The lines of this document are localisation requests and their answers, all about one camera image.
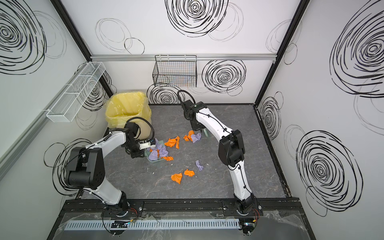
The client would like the white slotted cable duct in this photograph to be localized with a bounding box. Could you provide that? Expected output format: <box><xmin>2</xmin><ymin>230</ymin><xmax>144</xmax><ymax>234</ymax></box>
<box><xmin>64</xmin><ymin>219</ymin><xmax>241</xmax><ymax>231</ymax></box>

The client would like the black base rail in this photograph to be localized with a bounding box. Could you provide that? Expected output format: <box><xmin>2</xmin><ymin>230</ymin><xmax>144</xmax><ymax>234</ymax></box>
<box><xmin>61</xmin><ymin>198</ymin><xmax>304</xmax><ymax>217</ymax></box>

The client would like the large purple paper scrap front right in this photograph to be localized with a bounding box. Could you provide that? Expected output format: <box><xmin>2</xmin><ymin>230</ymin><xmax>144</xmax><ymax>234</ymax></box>
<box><xmin>155</xmin><ymin>139</ymin><xmax>169</xmax><ymax>158</ymax></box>

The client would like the yellow plastic bin liner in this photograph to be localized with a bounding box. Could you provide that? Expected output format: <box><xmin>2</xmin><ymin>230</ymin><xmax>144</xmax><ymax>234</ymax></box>
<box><xmin>105</xmin><ymin>92</ymin><xmax>152</xmax><ymax>128</ymax></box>

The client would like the purple paper scrap back right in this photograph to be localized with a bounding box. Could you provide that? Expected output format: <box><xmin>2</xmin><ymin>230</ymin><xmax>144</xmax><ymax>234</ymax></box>
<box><xmin>191</xmin><ymin>133</ymin><xmax>202</xmax><ymax>143</ymax></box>

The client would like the black wire wall basket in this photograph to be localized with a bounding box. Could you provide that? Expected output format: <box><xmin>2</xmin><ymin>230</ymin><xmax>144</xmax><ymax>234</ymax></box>
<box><xmin>152</xmin><ymin>55</ymin><xmax>198</xmax><ymax>88</ymax></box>

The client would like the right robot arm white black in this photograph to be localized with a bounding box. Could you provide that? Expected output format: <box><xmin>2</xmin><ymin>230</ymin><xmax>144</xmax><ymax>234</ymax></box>
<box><xmin>177</xmin><ymin>90</ymin><xmax>257</xmax><ymax>216</ymax></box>

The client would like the mint green dustpan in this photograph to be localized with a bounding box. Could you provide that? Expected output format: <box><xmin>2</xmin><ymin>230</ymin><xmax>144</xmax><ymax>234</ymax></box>
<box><xmin>145</xmin><ymin>138</ymin><xmax>168</xmax><ymax>163</ymax></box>

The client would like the small orange scrap front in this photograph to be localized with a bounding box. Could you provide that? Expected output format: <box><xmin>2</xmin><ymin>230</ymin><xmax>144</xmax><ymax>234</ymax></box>
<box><xmin>171</xmin><ymin>173</ymin><xmax>183</xmax><ymax>184</ymax></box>

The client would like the mint green hand brush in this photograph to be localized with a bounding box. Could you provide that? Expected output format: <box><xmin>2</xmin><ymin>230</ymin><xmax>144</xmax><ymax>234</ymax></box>
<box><xmin>203</xmin><ymin>128</ymin><xmax>209</xmax><ymax>138</ymax></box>

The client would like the orange paper scrap beside purple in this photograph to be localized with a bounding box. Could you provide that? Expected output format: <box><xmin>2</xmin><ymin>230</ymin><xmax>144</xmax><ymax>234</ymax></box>
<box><xmin>184</xmin><ymin>169</ymin><xmax>195</xmax><ymax>177</ymax></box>

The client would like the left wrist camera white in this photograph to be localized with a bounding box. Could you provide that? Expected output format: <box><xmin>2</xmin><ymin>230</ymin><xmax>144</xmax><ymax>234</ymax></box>
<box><xmin>139</xmin><ymin>140</ymin><xmax>156</xmax><ymax>150</ymax></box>

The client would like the orange paper scrap near bin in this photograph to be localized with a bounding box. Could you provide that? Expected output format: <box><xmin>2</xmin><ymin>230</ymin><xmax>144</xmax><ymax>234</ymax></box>
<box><xmin>183</xmin><ymin>130</ymin><xmax>195</xmax><ymax>142</ymax></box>

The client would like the large orange paper scrap front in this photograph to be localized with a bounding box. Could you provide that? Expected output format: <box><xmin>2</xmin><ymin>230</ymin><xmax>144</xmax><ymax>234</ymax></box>
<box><xmin>164</xmin><ymin>136</ymin><xmax>180</xmax><ymax>149</ymax></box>

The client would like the purple paper scrap front left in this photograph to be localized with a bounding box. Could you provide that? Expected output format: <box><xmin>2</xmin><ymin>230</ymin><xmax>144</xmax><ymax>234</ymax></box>
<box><xmin>148</xmin><ymin>150</ymin><xmax>159</xmax><ymax>162</ymax></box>

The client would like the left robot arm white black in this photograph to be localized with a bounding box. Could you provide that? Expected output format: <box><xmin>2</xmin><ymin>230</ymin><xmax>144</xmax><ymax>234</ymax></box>
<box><xmin>65</xmin><ymin>117</ymin><xmax>155</xmax><ymax>217</ymax></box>

